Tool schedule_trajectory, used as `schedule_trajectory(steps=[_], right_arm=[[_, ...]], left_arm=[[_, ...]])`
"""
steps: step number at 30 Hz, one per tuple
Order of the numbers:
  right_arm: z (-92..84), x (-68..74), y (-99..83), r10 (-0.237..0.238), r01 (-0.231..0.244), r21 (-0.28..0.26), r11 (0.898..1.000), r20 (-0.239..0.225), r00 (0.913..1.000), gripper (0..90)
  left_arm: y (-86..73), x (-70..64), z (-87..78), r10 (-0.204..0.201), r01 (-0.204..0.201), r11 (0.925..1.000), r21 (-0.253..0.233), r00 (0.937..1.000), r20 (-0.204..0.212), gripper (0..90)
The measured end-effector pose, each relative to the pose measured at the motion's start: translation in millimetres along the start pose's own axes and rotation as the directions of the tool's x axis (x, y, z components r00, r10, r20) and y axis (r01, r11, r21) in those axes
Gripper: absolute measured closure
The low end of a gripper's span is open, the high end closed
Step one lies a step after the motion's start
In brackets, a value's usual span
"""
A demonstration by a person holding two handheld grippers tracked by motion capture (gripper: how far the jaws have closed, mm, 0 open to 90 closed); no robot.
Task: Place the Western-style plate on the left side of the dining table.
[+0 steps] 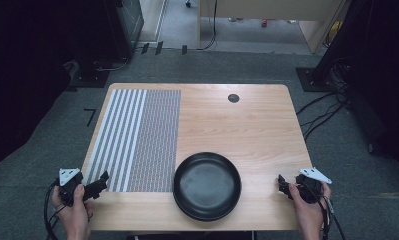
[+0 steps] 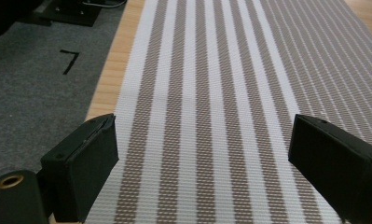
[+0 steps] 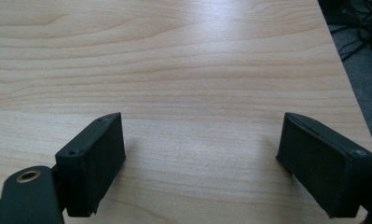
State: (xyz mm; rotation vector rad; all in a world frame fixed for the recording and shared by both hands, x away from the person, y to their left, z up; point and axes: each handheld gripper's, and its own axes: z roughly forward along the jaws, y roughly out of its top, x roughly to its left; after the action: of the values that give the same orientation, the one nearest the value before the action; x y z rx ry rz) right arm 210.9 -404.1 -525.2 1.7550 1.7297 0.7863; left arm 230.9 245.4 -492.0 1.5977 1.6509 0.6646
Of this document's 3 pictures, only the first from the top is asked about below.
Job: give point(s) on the person's left hand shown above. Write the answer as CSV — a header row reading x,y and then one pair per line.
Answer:
x,y
74,213

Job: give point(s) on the small red object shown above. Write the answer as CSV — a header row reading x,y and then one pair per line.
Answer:
x,y
264,23

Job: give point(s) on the black stand base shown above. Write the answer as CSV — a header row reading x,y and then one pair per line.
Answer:
x,y
88,78
315,80

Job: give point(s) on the black corner tape mark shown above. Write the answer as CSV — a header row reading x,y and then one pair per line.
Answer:
x,y
91,115

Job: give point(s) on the person's dark clothing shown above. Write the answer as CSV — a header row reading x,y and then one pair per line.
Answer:
x,y
190,235

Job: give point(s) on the person's right hand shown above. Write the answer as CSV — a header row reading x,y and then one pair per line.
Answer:
x,y
307,215

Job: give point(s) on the light wooden cabinet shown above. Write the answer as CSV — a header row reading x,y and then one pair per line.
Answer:
x,y
273,8

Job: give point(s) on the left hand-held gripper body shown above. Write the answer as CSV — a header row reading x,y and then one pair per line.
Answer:
x,y
69,182

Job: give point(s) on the yellow object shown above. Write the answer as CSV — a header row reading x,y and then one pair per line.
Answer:
x,y
334,32

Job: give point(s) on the grey striped woven placemat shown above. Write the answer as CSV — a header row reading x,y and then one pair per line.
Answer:
x,y
147,140

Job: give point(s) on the dark curtain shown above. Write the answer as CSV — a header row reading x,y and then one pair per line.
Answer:
x,y
377,73
30,76

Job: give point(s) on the dark glass-front cabinet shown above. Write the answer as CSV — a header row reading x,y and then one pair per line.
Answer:
x,y
131,23

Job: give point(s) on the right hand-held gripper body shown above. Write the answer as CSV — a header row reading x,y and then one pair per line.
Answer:
x,y
311,186

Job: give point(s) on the black round plate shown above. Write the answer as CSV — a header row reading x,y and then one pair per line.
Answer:
x,y
207,185

